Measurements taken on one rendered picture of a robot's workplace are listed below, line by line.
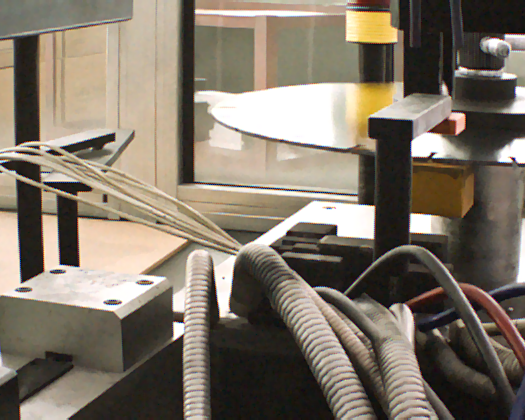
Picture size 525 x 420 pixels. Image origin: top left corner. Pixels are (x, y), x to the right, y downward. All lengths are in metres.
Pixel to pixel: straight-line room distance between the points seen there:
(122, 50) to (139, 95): 0.05
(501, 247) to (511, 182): 0.04
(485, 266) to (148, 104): 0.65
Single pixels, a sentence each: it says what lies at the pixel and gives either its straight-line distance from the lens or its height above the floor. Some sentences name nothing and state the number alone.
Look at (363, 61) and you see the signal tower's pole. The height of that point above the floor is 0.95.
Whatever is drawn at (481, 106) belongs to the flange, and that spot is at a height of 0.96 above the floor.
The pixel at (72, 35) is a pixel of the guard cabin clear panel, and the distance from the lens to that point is 1.35.
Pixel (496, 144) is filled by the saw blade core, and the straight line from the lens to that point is 0.62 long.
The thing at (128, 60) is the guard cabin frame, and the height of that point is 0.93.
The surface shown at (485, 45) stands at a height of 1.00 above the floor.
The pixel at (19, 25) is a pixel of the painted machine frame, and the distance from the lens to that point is 0.60.
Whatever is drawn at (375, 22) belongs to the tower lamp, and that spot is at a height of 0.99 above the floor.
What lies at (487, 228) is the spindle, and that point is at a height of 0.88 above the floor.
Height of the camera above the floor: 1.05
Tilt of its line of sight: 13 degrees down
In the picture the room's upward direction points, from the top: straight up
